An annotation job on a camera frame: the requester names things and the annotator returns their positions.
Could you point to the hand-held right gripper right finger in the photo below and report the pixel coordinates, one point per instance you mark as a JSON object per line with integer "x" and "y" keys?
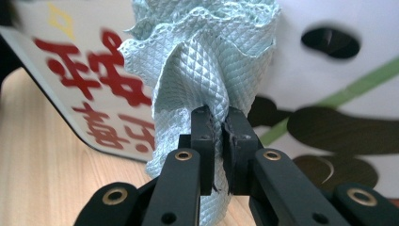
{"x": 269, "y": 182}

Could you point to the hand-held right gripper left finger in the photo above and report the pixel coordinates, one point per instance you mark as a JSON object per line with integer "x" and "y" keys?
{"x": 188, "y": 175}

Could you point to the light blue cleaning cloth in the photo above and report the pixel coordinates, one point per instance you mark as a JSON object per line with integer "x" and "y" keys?
{"x": 194, "y": 62}

